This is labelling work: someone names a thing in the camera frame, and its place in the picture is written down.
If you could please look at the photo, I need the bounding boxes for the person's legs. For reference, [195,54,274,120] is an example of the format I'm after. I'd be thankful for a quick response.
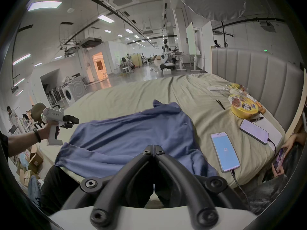
[39,165,168,216]

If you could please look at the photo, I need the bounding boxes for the bed with beige sheet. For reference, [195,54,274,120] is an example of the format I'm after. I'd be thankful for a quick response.
[39,72,286,189]

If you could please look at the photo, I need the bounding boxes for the white washing machine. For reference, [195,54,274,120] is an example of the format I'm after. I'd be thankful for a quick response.
[62,80,86,105]

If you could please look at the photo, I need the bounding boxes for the white phone with pale screen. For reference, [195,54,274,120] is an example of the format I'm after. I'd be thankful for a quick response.
[211,132,241,173]

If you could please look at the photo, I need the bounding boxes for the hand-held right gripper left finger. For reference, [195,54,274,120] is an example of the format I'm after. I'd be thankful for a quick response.
[61,145,155,229]

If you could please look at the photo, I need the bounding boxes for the white paper sheet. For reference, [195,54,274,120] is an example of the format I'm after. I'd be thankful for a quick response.
[249,118,284,151]

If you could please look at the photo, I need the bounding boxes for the grey padded headboard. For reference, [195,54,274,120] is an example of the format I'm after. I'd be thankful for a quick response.
[211,47,305,132]

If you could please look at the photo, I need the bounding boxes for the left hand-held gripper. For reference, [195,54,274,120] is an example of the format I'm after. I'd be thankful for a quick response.
[42,107,80,146]

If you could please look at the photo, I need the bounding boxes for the white robot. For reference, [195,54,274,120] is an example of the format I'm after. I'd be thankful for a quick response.
[161,38,177,72]

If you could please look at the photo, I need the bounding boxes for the yellow round snack bowl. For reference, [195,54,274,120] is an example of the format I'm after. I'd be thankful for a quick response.
[227,94,262,119]

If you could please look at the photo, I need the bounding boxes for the person's left hand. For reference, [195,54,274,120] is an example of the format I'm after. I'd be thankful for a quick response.
[38,124,60,142]

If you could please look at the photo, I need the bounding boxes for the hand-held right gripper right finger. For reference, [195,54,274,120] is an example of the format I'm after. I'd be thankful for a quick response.
[155,145,248,229]

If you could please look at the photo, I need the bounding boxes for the olive office chair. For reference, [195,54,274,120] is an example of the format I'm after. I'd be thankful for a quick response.
[31,103,47,129]

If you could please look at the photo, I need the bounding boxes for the pile of cartons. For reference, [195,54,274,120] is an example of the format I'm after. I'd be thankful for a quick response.
[16,144,44,187]

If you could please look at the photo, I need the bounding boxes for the person's left forearm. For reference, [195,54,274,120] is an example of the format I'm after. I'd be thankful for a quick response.
[7,128,42,157]

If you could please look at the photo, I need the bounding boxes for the softbox lamp on stand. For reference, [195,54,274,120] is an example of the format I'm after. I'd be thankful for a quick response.
[176,0,247,48]

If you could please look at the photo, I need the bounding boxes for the yellow snack bag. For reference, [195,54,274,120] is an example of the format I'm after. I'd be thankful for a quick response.
[227,83,248,93]

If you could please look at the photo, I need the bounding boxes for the blue shirt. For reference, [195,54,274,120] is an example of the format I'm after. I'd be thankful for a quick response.
[55,100,219,184]

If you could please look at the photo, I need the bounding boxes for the black phone with lilac screen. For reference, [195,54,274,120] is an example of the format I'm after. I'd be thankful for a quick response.
[240,119,269,145]

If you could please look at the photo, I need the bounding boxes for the black charging cable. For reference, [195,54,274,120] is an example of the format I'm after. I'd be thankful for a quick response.
[267,138,277,158]
[231,169,250,202]

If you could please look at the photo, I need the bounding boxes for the whiteboard on stand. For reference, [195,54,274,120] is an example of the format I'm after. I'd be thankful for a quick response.
[186,22,200,72]

